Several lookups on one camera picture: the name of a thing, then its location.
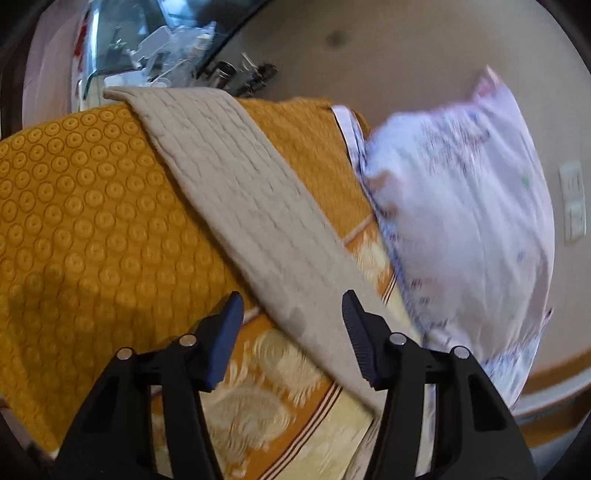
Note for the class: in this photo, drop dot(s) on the glass-top table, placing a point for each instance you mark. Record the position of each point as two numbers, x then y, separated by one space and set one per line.
120 37

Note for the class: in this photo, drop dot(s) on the pink printed cloth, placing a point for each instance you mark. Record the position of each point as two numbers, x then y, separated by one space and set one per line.
51 69

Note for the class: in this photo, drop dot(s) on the metal cylinder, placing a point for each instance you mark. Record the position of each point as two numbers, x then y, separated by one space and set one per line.
226 69

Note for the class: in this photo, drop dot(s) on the white plastic object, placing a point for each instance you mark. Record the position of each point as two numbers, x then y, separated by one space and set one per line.
154 46

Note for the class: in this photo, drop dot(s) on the beige quilted cloth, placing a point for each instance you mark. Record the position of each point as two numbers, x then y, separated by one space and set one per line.
231 184

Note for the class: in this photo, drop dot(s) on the yellow patterned bedspread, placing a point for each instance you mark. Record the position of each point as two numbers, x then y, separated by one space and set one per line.
92 207

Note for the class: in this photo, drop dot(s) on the pink floral pillow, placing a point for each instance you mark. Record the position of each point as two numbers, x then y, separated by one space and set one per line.
461 207

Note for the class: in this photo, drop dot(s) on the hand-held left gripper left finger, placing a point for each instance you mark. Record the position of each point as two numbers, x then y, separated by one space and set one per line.
225 341

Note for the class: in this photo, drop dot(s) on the white wall socket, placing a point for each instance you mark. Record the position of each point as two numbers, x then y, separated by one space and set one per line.
572 198

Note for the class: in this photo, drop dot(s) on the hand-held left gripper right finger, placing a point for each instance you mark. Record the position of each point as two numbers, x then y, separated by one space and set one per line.
358 341

